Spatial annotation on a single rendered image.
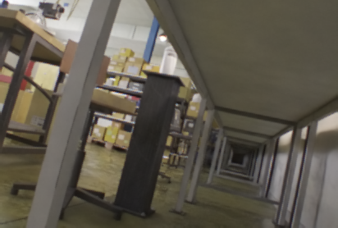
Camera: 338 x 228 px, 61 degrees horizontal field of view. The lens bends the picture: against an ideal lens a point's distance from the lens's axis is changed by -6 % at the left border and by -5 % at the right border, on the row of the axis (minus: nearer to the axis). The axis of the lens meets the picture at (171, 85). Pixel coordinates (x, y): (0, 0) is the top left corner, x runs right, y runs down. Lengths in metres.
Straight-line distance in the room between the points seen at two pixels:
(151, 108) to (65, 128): 1.30
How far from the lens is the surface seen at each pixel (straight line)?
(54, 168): 0.58
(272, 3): 0.87
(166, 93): 1.84
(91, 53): 0.58
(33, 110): 3.17
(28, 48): 2.12
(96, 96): 1.51
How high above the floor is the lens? 0.45
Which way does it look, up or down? 11 degrees up
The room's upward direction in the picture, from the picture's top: 14 degrees clockwise
